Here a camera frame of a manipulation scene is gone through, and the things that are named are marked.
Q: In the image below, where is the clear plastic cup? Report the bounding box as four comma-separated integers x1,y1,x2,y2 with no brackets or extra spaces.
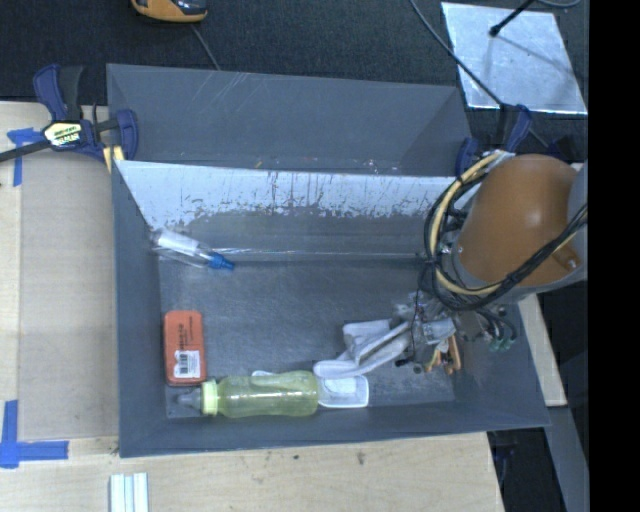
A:
317,374,371,409

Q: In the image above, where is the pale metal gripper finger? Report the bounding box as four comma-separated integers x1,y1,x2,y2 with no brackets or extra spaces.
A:
372,341,419,372
356,322,414,359

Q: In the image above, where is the orange flat box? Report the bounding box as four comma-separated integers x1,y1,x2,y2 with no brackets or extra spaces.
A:
162,309,208,387

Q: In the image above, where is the yellow-green baby bottle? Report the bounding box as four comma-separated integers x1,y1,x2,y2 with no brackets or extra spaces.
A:
172,370,322,420

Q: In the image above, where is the white cloth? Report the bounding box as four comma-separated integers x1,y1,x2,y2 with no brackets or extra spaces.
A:
313,319,416,381

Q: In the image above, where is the clear bottle with blue cap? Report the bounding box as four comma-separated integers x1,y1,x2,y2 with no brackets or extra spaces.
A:
149,228,236,273

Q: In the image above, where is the grey metal bin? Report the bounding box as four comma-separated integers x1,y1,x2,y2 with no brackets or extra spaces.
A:
105,63,552,459

